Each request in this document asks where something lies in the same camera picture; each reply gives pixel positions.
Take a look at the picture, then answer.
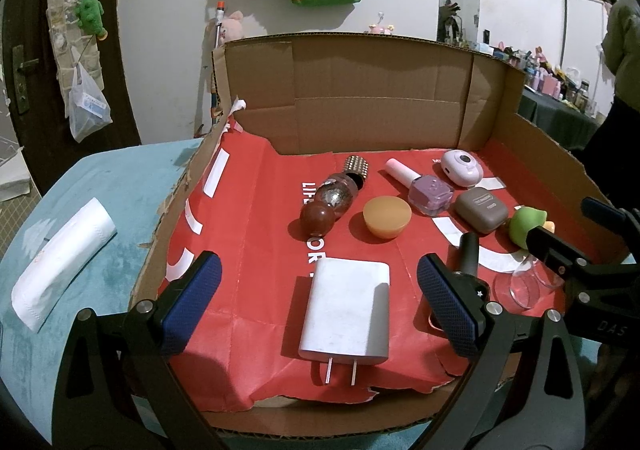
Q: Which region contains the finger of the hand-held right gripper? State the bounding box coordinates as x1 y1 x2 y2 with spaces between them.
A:
526 226 622 282
581 196 640 267

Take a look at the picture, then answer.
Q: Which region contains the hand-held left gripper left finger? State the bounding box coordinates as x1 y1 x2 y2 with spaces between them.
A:
52 250 223 450

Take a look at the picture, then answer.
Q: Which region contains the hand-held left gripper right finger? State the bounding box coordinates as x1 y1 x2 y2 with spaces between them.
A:
416 252 587 450

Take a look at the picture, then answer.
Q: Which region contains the green and yellow toy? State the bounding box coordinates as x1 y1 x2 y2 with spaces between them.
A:
509 206 557 251

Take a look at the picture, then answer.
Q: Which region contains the clear plastic cup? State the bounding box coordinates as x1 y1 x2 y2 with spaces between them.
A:
492 252 566 312

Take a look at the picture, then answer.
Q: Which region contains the black glass bottle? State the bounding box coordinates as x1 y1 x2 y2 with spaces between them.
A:
450 231 490 303

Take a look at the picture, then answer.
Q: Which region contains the brown earphone case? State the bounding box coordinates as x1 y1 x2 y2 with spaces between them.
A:
454 187 510 235

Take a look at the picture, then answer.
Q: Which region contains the white plug charger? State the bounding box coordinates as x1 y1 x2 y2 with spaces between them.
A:
298 257 392 387

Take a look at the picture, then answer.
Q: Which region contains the orange dome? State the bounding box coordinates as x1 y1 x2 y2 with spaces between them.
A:
362 196 413 238

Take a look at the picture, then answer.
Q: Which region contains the purple nail polish bottle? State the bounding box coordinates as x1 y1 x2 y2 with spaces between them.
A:
384 157 456 217

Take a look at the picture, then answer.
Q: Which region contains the lilac round case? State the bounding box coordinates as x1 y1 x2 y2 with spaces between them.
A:
441 149 485 188

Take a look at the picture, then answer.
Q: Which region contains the brown glitter perfume bottle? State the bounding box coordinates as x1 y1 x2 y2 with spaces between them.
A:
299 172 357 238

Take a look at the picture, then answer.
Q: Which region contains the gold studded cylinder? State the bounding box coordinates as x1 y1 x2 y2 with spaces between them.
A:
342 155 370 191

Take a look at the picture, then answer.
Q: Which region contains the cardboard box with red lining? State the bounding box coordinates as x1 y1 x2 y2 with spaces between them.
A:
127 32 631 433

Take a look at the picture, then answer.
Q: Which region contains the dark covered table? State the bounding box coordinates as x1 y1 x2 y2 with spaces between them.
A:
517 85 606 156

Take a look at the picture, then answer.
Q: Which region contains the white tissue pack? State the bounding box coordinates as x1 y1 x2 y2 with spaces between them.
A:
10 197 118 333

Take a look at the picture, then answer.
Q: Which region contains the row of cosmetic bottles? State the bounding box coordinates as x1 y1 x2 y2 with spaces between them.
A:
465 40 606 118

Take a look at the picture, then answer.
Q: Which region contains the white cabinet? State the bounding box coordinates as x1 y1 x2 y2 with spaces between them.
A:
562 0 613 81

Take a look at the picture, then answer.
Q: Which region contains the white plastic bag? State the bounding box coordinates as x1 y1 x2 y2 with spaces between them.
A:
67 62 113 143

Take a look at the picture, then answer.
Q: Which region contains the white papers pile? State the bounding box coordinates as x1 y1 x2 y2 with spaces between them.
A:
0 135 38 203

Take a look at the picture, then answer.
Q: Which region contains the dark brown door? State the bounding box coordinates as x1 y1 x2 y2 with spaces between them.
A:
0 0 143 201

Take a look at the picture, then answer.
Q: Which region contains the pink plush pig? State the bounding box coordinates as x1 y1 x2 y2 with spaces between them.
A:
220 10 246 42

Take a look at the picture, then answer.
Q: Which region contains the small pink toy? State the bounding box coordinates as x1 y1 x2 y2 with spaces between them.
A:
364 12 398 36

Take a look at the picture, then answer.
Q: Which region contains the white bottle with orange cap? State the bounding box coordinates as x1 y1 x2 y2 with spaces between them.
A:
212 0 226 51

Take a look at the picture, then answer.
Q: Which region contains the beige hanging organizer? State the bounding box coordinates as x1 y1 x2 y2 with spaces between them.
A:
41 0 108 118

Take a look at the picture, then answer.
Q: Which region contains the green plush toy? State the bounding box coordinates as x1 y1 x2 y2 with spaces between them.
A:
75 0 108 41

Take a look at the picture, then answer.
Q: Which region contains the metal door handle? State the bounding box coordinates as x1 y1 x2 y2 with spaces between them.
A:
11 45 40 116

